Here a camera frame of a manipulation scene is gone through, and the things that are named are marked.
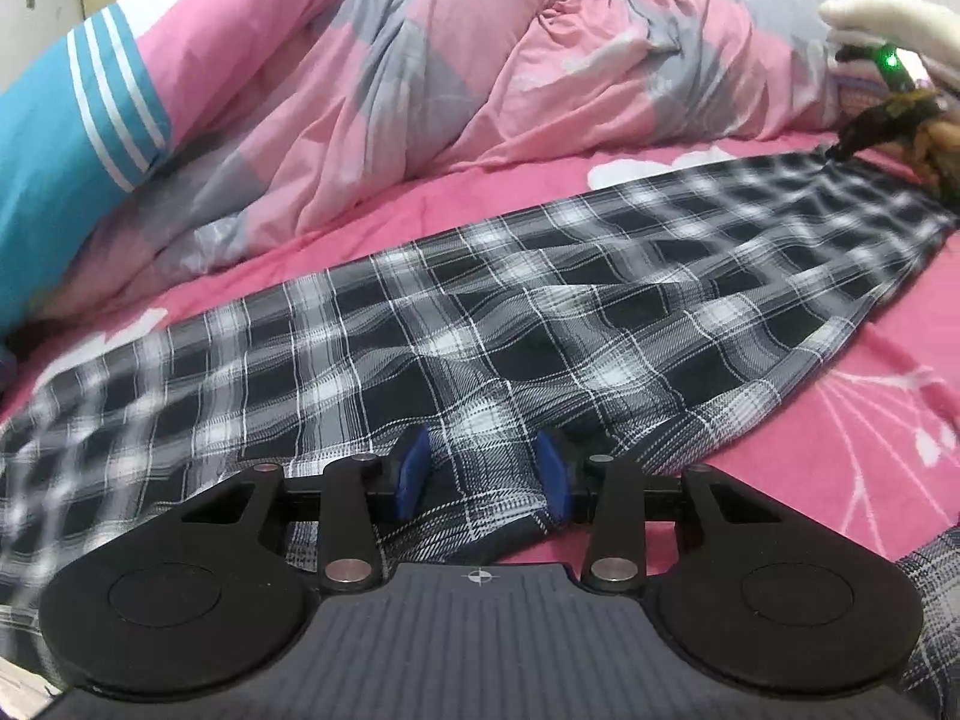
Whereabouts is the black white plaid garment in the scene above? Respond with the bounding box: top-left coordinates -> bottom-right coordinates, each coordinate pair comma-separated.
0,146 -> 960,720

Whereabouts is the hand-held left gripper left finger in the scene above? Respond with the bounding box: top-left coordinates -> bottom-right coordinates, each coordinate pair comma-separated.
180,424 -> 432,592

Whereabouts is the pink grey blue quilt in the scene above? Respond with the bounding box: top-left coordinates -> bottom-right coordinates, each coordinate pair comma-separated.
0,0 -> 848,338

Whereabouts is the person's right hand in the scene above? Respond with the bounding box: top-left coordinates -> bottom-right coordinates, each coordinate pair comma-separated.
911,116 -> 960,203

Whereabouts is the stack of folded clothes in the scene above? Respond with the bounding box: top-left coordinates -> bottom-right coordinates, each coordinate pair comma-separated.
817,0 -> 960,136

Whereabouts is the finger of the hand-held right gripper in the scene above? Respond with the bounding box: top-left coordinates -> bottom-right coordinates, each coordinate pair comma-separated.
823,116 -> 897,162

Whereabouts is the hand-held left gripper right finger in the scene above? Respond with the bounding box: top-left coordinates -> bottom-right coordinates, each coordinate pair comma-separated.
536,429 -> 788,592

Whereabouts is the pink floral bed sheet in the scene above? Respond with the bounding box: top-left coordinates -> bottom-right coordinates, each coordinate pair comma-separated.
0,127 -> 960,563

